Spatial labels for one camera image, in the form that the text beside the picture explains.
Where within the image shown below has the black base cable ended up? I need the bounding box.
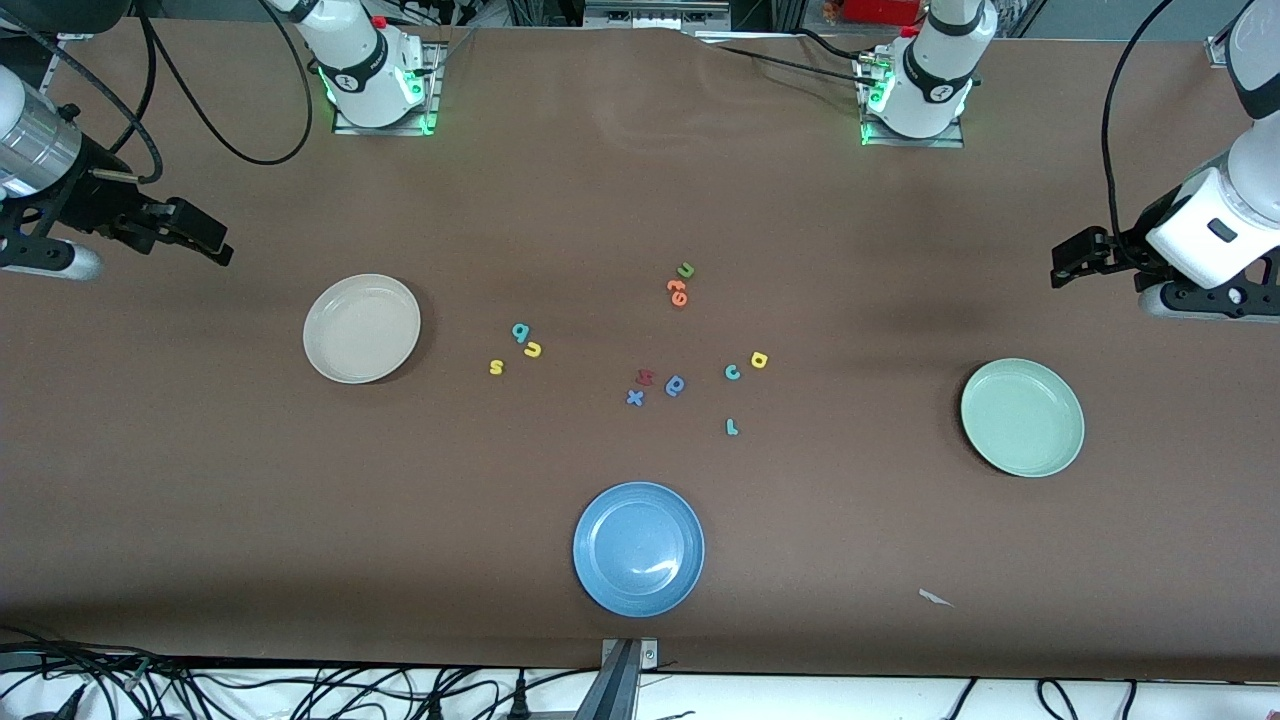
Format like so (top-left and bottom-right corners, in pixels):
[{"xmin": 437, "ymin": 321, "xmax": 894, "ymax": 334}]
[{"xmin": 712, "ymin": 28, "xmax": 883, "ymax": 89}]

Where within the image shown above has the blue plate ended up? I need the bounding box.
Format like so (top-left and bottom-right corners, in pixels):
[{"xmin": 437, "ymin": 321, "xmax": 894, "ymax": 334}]
[{"xmin": 572, "ymin": 481, "xmax": 706, "ymax": 619}]

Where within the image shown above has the metal table edge bracket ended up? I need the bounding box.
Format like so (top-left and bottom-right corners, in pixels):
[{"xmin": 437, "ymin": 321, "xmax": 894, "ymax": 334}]
[{"xmin": 575, "ymin": 637, "xmax": 661, "ymax": 720}]

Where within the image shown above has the pale green plate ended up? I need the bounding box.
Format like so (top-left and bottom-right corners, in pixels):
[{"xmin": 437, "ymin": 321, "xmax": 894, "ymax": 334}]
[{"xmin": 960, "ymin": 357, "xmax": 1086, "ymax": 479}]

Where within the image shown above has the brown table cover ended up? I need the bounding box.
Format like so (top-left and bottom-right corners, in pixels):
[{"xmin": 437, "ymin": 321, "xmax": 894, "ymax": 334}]
[{"xmin": 0, "ymin": 20, "xmax": 1280, "ymax": 683}]

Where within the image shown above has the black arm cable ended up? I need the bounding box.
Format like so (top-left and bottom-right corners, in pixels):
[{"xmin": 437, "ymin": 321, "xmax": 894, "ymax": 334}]
[
  {"xmin": 0, "ymin": 0, "xmax": 317, "ymax": 187},
  {"xmin": 1100, "ymin": 0, "xmax": 1177, "ymax": 246}
]

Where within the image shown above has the red box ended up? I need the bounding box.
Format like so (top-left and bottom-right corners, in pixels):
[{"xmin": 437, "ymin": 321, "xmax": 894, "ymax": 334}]
[{"xmin": 843, "ymin": 0, "xmax": 926, "ymax": 25}]

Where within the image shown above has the beige brown plate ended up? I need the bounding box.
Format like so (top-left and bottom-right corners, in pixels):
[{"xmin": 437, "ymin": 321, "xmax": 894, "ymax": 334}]
[{"xmin": 302, "ymin": 273, "xmax": 423, "ymax": 385}]

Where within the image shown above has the aluminium frame profile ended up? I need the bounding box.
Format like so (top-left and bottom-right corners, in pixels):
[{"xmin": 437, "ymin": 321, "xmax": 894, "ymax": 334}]
[{"xmin": 583, "ymin": 0, "xmax": 733, "ymax": 31}]

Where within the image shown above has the black cable tangle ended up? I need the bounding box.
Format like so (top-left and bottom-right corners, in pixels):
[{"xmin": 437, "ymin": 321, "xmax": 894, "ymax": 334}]
[{"xmin": 0, "ymin": 624, "xmax": 601, "ymax": 720}]

